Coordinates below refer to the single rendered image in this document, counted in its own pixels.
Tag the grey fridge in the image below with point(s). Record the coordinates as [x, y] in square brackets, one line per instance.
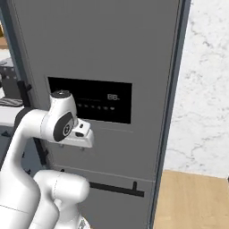
[143, 59]

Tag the grey fridge door with display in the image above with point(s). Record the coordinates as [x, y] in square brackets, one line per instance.
[98, 44]

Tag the dark grey appliance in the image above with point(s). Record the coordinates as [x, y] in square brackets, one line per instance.
[9, 80]

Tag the grey fridge drawer front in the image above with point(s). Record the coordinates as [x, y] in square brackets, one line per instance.
[119, 208]

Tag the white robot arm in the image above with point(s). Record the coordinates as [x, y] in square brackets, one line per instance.
[21, 167]

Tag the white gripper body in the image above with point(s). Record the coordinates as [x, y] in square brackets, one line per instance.
[81, 141]

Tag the wooden wall cupboard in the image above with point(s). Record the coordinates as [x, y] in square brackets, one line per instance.
[3, 37]

